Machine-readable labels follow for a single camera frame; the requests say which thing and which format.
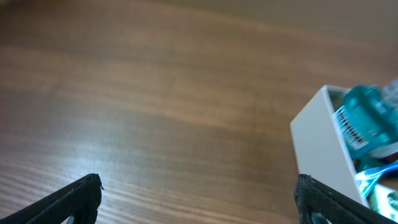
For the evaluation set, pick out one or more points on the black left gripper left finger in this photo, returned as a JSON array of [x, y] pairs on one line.
[[76, 203]]

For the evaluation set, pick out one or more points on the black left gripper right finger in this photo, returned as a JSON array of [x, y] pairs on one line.
[[318, 203]]

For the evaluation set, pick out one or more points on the blue white toothbrush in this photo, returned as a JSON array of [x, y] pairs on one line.
[[367, 179]]

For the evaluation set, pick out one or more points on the green soap box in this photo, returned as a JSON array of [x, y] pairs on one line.
[[383, 200]]

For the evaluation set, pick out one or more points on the blue mouthwash bottle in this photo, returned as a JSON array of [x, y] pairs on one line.
[[367, 119]]

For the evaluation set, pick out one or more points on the white cardboard box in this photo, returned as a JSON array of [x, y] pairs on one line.
[[319, 144]]

